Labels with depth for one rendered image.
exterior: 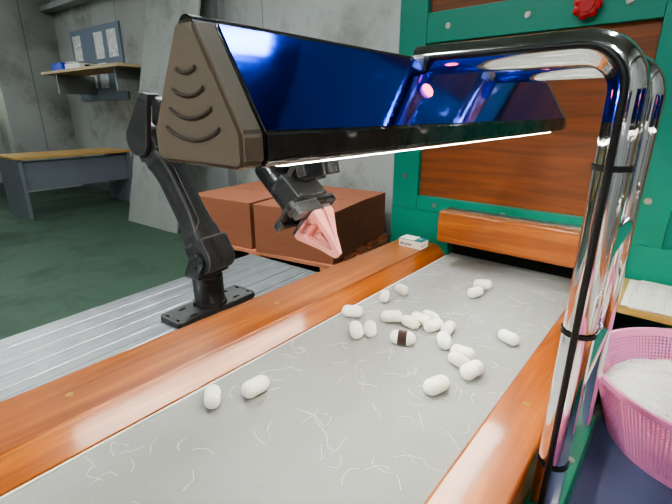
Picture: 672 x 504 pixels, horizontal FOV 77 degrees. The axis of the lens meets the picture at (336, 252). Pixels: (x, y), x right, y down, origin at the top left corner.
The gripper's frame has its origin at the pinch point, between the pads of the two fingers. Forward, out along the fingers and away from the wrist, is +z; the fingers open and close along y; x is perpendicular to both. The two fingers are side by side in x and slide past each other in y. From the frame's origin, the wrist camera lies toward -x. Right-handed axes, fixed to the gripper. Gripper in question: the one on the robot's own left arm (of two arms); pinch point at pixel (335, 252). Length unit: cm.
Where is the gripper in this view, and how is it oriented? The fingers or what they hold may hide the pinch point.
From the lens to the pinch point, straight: 66.8
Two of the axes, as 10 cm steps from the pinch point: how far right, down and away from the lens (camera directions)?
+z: 5.9, 7.7, -2.6
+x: -5.0, 6.0, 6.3
